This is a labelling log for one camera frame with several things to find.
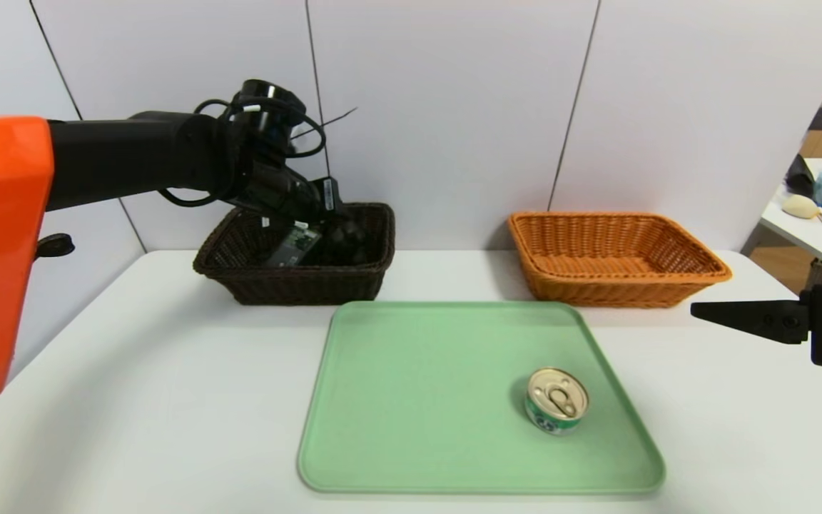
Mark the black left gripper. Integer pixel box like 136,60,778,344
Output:
250,161,368,265

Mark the black square bottle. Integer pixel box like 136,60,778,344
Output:
265,223,323,268

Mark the gold lid tin can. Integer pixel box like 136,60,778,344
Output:
523,367,589,435

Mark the dark brown wicker basket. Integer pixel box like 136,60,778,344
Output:
193,203,396,306

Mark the orange wicker basket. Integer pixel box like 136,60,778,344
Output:
507,212,733,309

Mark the white side table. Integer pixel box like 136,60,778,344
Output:
759,158,822,279

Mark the beige oval sponge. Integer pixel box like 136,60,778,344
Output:
781,195,819,220

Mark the black pouch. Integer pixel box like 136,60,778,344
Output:
785,156,815,198

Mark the light green plastic tray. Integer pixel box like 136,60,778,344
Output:
298,301,666,495

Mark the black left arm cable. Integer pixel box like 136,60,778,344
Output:
160,99,327,209

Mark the thin black cable tie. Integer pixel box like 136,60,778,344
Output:
290,107,359,140

